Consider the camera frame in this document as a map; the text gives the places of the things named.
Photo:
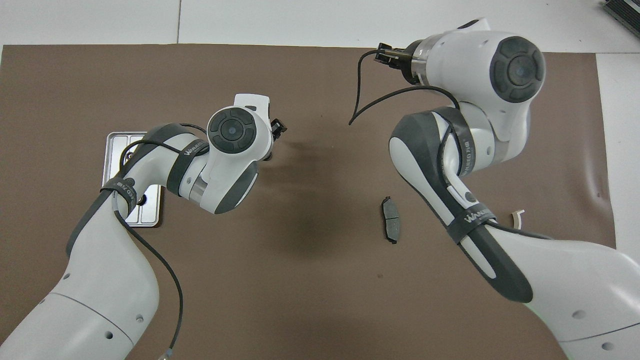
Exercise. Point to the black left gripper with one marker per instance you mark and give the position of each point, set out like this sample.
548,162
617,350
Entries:
277,128

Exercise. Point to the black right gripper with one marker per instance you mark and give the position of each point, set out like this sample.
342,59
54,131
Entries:
392,54

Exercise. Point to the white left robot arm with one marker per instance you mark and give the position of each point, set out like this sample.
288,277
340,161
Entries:
100,280

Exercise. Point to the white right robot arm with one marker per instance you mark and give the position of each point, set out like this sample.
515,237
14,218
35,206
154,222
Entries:
575,285

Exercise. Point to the silver metal tray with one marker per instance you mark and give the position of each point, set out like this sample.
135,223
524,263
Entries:
112,150

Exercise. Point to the brown paper table mat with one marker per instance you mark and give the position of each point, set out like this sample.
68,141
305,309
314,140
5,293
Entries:
310,250

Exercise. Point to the dark grey brake pad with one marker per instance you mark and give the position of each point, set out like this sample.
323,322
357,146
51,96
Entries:
390,220

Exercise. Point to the dark ribbed metal device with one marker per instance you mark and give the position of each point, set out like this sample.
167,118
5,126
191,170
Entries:
622,11

